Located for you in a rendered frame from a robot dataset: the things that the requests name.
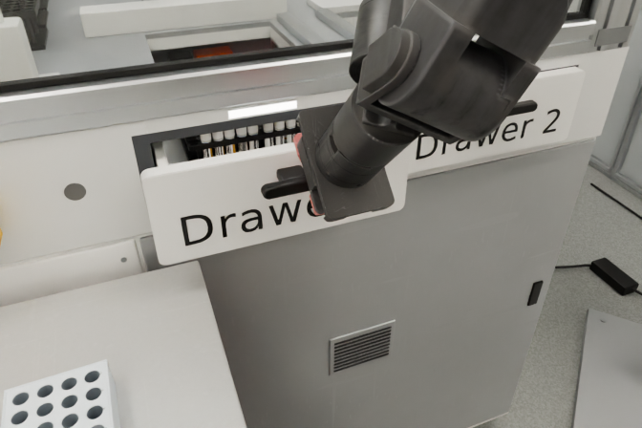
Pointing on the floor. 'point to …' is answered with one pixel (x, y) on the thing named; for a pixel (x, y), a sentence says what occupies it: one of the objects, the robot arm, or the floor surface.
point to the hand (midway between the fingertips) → (321, 187)
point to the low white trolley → (130, 347)
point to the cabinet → (374, 298)
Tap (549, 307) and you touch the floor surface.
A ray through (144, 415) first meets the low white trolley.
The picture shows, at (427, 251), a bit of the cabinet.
